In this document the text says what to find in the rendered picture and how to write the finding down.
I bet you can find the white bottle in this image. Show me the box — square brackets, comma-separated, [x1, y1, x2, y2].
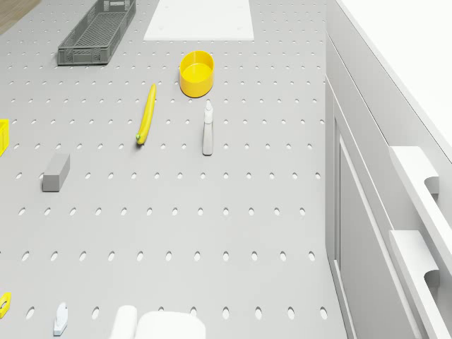
[202, 100, 215, 156]

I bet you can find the yellow bowl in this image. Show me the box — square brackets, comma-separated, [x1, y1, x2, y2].
[179, 50, 215, 98]

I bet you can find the banana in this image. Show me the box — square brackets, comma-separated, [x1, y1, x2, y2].
[136, 83, 157, 145]

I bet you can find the white board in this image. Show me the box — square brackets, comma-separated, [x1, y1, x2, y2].
[143, 0, 255, 41]

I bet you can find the white cabinet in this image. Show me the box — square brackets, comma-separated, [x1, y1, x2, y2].
[324, 0, 452, 339]

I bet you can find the grey cube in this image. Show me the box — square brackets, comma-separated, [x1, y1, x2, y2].
[42, 153, 71, 193]

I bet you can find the dark grey basket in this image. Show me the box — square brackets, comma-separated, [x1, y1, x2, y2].
[57, 0, 137, 66]

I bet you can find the yellow basket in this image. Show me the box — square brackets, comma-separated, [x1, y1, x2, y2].
[0, 119, 10, 157]

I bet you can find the bolt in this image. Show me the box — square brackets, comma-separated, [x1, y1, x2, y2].
[53, 302, 68, 337]

